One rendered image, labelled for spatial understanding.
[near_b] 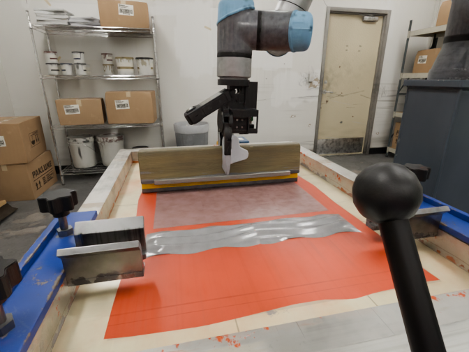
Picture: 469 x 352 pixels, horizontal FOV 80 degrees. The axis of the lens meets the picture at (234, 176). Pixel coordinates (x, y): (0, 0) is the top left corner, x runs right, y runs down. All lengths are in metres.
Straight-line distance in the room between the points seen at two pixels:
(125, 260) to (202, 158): 0.35
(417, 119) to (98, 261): 0.81
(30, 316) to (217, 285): 0.19
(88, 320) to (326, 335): 0.25
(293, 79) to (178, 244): 4.03
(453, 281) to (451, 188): 0.44
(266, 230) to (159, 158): 0.30
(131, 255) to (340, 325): 0.23
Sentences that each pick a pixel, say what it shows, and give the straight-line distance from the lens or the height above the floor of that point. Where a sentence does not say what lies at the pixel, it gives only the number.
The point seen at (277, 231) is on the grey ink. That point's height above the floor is 0.96.
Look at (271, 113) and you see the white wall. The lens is 4.29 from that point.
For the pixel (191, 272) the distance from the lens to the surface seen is 0.41.
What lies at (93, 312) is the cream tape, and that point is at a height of 0.95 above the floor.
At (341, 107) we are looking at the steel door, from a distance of 4.86.
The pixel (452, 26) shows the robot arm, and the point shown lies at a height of 1.32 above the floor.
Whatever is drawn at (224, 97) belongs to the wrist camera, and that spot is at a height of 1.16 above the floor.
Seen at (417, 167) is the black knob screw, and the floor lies 1.06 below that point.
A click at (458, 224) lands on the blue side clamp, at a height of 1.00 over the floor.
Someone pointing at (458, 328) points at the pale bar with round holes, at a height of 1.04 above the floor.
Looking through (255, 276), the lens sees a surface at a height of 0.95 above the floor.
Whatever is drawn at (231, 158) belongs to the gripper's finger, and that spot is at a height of 1.03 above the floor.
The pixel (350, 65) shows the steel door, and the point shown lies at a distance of 4.87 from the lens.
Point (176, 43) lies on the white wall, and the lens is 4.03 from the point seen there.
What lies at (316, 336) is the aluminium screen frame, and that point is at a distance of 0.29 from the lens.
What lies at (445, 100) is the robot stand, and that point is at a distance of 0.85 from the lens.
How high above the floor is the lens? 1.20
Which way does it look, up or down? 19 degrees down
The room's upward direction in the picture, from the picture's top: straight up
